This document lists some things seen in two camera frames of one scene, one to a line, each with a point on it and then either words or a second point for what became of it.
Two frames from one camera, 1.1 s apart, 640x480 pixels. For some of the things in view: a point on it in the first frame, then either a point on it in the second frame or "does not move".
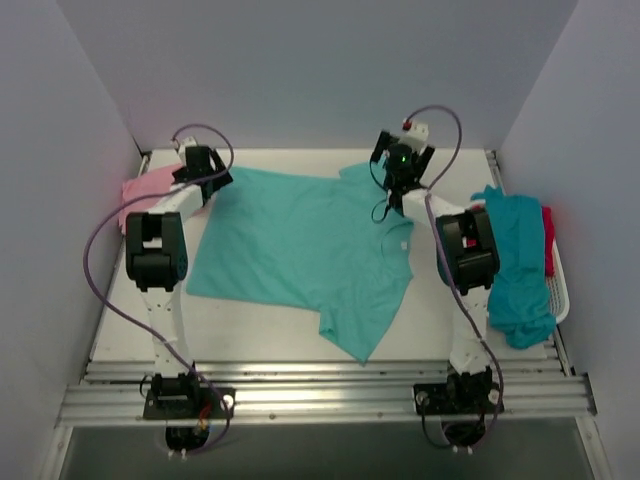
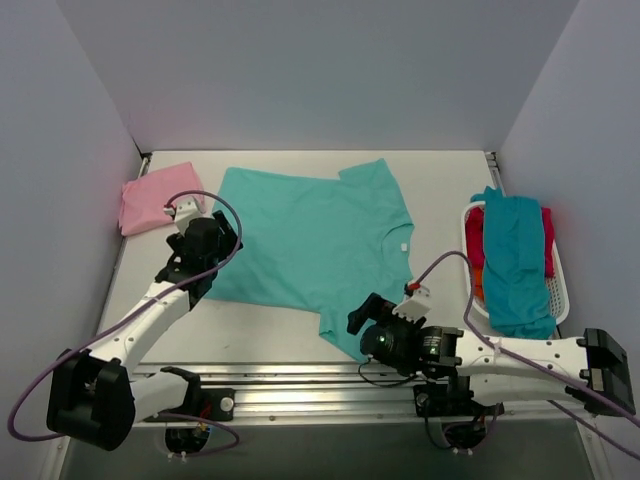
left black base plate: (206, 396) does not move
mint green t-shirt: (335, 243) does not move
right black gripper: (378, 147) to (373, 310)
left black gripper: (215, 175) to (223, 232)
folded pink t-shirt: (146, 182) does not move
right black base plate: (457, 398) does not move
